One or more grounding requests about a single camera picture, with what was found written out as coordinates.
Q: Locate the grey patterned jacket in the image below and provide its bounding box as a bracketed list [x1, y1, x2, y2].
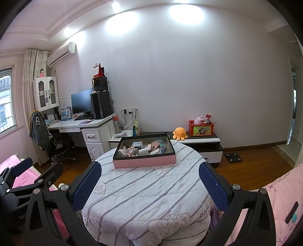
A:
[30, 111, 55, 152]

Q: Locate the blue yellow snack bag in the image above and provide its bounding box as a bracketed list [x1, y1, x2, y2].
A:
[132, 119, 141, 136]

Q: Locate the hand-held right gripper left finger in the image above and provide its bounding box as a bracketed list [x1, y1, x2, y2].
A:
[24, 161, 103, 246]

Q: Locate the pink printed quilt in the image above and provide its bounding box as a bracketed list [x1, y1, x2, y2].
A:
[224, 163, 303, 246]

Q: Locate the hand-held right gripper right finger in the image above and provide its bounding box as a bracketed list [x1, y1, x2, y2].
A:
[198, 161, 276, 246]

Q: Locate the black computer tower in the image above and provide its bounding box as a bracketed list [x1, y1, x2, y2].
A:
[90, 91, 112, 119]

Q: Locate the white air conditioner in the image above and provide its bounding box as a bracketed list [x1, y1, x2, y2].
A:
[47, 42, 76, 67]

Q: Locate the striped white quilt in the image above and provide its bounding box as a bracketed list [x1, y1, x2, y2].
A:
[82, 139, 215, 246]

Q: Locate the black monitor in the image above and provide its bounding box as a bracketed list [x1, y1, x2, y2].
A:
[71, 89, 93, 115]

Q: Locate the white wall cabinet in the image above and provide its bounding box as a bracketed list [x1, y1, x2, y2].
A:
[33, 76, 59, 111]

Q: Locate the white desk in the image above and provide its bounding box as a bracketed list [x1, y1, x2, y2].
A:
[47, 114, 116, 162]

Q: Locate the black device teal button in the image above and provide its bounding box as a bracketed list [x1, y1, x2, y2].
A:
[285, 202, 299, 224]

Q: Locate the low white black cabinet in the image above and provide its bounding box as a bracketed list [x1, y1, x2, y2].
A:
[108, 130, 224, 168]

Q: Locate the red storage crate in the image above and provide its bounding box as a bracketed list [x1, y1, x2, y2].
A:
[189, 120, 215, 137]

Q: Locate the black bathroom scale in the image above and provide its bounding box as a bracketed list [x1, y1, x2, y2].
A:
[225, 153, 243, 163]

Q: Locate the blue white box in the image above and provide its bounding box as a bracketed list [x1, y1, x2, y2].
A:
[60, 106, 71, 120]

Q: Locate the black office chair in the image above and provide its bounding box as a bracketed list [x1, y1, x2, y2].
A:
[45, 132, 77, 163]

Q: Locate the window with metal bars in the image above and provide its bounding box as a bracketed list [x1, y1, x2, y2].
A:
[0, 67, 18, 133]

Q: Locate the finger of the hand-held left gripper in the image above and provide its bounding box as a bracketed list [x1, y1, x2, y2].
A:
[0, 157, 34, 187]
[34, 162, 64, 190]

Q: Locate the pink cardboard box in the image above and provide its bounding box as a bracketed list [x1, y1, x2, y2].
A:
[113, 133, 176, 169]

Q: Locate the white door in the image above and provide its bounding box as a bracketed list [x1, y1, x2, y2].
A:
[286, 57, 303, 163]

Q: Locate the orange octopus plush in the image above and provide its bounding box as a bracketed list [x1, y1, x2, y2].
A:
[172, 127, 188, 141]

